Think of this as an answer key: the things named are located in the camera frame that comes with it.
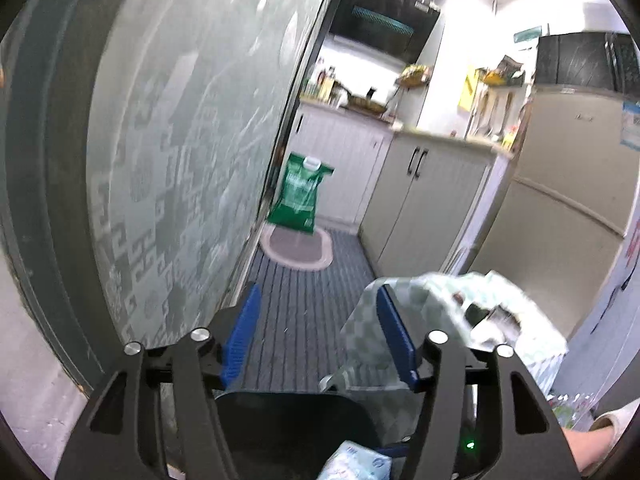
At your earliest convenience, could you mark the teal plastic trash bin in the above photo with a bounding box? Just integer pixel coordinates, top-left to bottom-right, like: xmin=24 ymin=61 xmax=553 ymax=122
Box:
xmin=215 ymin=391 xmax=416 ymax=480

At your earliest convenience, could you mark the black microwave oven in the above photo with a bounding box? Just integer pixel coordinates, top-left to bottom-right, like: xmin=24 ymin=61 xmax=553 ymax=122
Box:
xmin=535 ymin=31 xmax=640 ymax=93

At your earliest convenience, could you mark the striped blue grey floor mat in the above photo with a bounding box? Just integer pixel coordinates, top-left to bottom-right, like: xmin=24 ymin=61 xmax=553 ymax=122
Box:
xmin=227 ymin=227 xmax=396 ymax=393

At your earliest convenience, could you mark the oval pink grey mat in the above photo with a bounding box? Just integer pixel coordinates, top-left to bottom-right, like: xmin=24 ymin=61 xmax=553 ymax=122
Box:
xmin=259 ymin=222 xmax=335 ymax=273

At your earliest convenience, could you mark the green white checkered tablecloth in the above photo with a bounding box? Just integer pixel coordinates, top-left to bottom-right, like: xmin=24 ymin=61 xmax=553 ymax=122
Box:
xmin=320 ymin=270 xmax=568 ymax=411

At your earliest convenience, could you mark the row of seasoning bottles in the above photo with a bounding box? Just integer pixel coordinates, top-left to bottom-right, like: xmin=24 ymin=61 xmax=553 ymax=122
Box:
xmin=300 ymin=62 xmax=351 ymax=106

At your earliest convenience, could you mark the wall shelf with green items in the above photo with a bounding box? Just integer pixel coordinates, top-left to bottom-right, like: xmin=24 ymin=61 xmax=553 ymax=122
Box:
xmin=397 ymin=62 xmax=433 ymax=86

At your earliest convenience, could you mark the yellow paper sheet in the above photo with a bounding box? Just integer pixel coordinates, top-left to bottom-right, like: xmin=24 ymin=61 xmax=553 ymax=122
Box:
xmin=457 ymin=65 xmax=479 ymax=111

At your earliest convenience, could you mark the beige refrigerator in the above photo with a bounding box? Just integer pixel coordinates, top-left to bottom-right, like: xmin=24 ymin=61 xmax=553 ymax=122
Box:
xmin=470 ymin=85 xmax=640 ymax=341

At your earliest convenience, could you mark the black range hood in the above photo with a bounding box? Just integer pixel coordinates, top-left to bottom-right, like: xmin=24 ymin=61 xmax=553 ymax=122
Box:
xmin=327 ymin=0 xmax=443 ymax=63

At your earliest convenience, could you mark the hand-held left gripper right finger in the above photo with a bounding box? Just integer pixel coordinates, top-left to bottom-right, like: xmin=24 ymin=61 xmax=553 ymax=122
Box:
xmin=375 ymin=282 xmax=583 ymax=480

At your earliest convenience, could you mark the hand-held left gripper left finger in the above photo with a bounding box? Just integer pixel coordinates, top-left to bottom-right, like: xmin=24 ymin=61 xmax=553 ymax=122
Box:
xmin=55 ymin=282 xmax=263 ymax=480

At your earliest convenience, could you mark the blue refrigerator label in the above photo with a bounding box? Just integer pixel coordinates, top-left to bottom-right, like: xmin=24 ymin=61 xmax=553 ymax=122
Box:
xmin=620 ymin=102 xmax=640 ymax=148

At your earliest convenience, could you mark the white plastic table leg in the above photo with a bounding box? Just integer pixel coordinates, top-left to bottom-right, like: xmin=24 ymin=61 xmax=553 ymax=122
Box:
xmin=320 ymin=367 xmax=358 ymax=393

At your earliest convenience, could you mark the rack of hanging kitchen utensils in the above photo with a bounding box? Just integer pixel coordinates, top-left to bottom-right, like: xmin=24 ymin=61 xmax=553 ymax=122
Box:
xmin=467 ymin=55 xmax=526 ymax=141

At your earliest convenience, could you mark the blue white tissue packet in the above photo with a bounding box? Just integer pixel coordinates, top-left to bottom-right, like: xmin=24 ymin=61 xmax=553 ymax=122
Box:
xmin=317 ymin=440 xmax=396 ymax=480

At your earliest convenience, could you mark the white kitchen cabinet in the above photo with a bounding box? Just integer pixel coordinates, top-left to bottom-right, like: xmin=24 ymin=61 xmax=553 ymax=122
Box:
xmin=292 ymin=102 xmax=396 ymax=228

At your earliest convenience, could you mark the green rice bag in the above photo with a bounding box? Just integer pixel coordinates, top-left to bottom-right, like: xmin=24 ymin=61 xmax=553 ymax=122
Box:
xmin=266 ymin=152 xmax=335 ymax=235

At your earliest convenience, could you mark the dark wok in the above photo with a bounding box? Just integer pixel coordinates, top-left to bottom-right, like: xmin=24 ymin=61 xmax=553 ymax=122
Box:
xmin=347 ymin=95 xmax=391 ymax=113

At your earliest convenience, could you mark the beige cabinet with black handles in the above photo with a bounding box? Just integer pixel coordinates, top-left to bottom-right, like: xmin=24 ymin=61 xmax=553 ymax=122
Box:
xmin=357 ymin=130 xmax=516 ymax=278

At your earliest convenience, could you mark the frosted patterned glass sliding door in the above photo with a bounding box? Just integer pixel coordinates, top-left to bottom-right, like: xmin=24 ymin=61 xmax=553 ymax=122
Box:
xmin=0 ymin=0 xmax=348 ymax=396

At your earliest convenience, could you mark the clear green plastic bag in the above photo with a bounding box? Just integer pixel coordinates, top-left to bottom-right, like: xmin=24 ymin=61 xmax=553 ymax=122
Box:
xmin=547 ymin=390 xmax=601 ymax=431

